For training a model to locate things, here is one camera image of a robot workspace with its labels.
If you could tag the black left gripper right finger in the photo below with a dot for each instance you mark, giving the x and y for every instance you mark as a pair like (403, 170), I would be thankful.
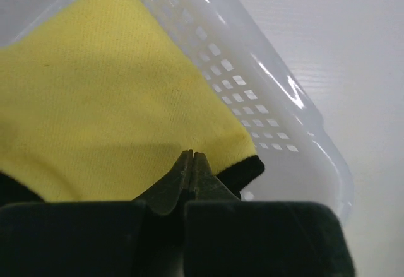
(283, 238)

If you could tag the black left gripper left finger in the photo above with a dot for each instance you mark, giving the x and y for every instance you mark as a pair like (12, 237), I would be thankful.
(142, 237)

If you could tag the yellow and black towel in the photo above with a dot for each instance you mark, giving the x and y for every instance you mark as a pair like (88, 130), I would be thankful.
(97, 103)

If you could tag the white perforated plastic basket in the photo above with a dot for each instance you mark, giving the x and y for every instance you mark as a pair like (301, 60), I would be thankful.
(249, 77)

